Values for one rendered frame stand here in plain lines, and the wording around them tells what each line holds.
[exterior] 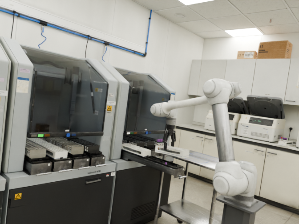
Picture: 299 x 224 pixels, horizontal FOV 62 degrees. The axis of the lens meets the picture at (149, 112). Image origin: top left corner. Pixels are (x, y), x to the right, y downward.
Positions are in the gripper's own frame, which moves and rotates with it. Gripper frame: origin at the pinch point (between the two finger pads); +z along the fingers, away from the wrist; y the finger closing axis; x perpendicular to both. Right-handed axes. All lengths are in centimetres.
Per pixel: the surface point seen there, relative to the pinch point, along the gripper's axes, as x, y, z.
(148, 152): 12.9, -12.0, 5.9
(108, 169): 30, -41, 20
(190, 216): -12, 26, 64
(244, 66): 31, 246, -117
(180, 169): -21.9, -12.7, 12.9
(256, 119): -4, 222, -29
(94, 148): 37, -52, 3
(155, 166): -2.0, -20.0, 13.5
